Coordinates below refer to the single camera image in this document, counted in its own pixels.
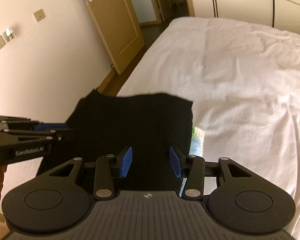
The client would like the light blue folded cloth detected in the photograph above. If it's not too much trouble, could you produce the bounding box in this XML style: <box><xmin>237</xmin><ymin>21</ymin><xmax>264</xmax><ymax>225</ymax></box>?
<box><xmin>189</xmin><ymin>134</ymin><xmax>204</xmax><ymax>157</ymax></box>

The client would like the wall switch plate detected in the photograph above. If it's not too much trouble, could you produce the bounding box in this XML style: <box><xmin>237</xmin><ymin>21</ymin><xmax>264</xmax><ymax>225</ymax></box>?
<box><xmin>33</xmin><ymin>9</ymin><xmax>46</xmax><ymax>22</ymax></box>

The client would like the black knit garment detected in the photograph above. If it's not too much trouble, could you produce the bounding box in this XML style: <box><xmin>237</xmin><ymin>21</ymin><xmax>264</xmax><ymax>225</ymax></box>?
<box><xmin>38</xmin><ymin>90</ymin><xmax>193</xmax><ymax>191</ymax></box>

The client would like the green folded towel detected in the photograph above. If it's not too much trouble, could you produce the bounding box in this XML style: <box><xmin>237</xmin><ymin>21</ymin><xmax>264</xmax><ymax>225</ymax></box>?
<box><xmin>192</xmin><ymin>127</ymin><xmax>204</xmax><ymax>137</ymax></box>

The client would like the wooden door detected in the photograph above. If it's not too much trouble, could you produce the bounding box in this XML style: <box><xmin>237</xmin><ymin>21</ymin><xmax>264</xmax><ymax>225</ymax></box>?
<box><xmin>84</xmin><ymin>0</ymin><xmax>145</xmax><ymax>74</ymax></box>

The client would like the white bed duvet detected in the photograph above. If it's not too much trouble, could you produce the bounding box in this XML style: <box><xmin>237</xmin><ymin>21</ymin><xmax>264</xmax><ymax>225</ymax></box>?
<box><xmin>119</xmin><ymin>17</ymin><xmax>300</xmax><ymax>239</ymax></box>

